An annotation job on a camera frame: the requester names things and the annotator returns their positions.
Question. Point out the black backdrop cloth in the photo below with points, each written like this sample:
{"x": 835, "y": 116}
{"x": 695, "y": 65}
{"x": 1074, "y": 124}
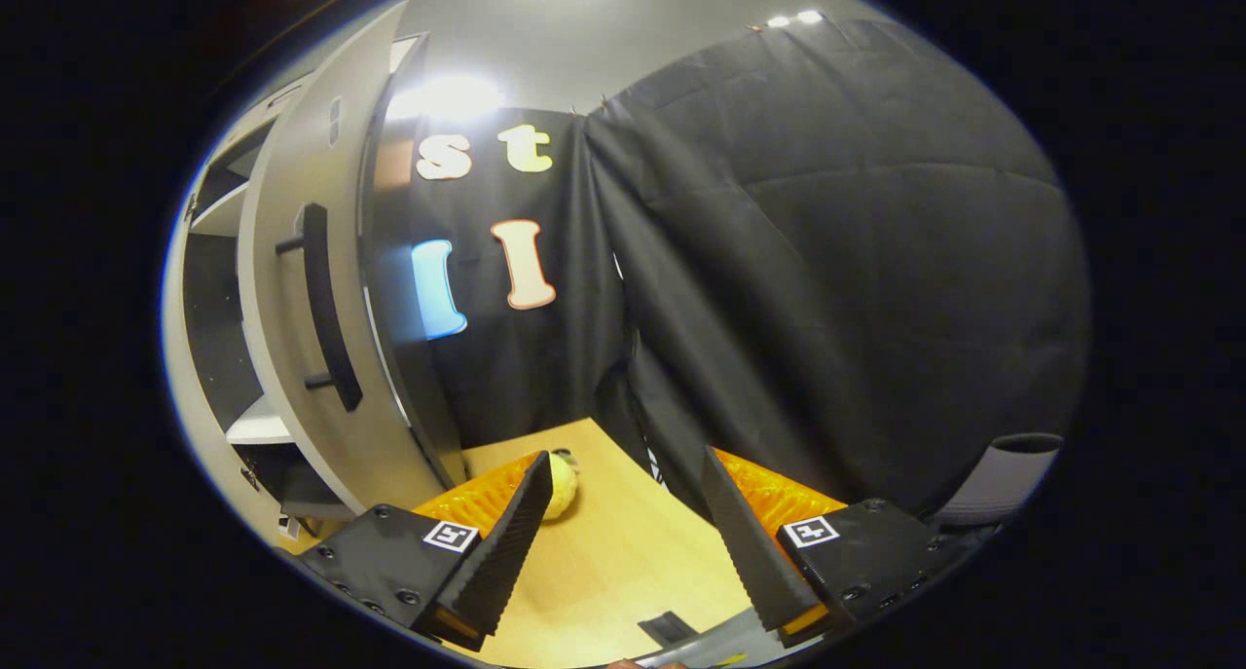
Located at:
{"x": 827, "y": 260}

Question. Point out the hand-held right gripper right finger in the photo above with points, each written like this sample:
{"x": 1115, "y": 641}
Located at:
{"x": 754, "y": 562}

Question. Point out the small ceiling light panel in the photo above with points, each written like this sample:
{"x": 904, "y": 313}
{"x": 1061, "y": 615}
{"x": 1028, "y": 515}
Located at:
{"x": 448, "y": 96}

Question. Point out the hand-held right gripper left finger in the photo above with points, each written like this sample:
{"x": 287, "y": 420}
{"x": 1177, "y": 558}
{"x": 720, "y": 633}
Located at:
{"x": 506, "y": 552}

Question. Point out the yellow fuzzy ball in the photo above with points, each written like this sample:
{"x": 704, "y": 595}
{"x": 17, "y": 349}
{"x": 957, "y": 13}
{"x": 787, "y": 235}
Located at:
{"x": 563, "y": 489}

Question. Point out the grey container with dark rim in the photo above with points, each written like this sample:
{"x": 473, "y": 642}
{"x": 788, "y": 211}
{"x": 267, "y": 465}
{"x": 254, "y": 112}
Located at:
{"x": 1003, "y": 479}

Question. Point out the white cabinet door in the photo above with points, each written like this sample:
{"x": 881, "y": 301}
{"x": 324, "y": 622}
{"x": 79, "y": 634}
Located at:
{"x": 292, "y": 309}

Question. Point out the pair of small ceiling lights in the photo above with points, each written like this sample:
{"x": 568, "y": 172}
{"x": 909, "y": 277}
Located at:
{"x": 808, "y": 17}

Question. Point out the white and grey cabinet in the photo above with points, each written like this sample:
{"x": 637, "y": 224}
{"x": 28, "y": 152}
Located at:
{"x": 219, "y": 318}

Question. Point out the small dark flat object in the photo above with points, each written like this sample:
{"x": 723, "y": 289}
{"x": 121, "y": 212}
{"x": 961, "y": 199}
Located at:
{"x": 668, "y": 628}

